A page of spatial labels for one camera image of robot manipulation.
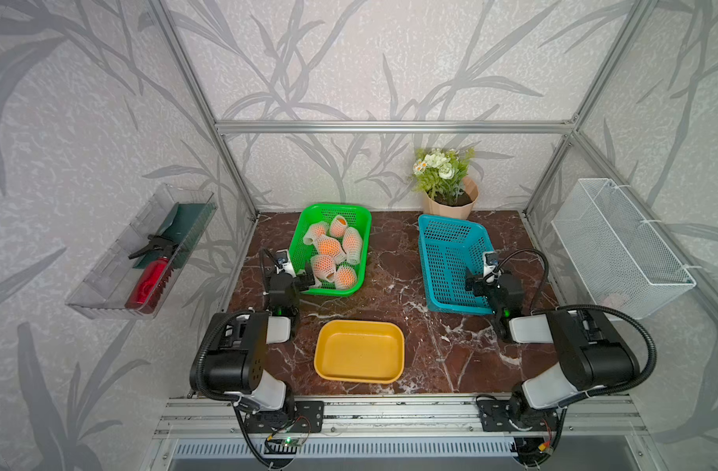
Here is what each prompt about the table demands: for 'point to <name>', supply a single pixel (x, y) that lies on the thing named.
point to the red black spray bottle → (153, 277)
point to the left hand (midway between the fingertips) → (292, 262)
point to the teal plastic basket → (448, 248)
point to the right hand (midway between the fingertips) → (482, 264)
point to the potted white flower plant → (441, 178)
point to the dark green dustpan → (184, 227)
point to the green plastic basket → (359, 218)
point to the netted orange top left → (316, 230)
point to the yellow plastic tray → (359, 351)
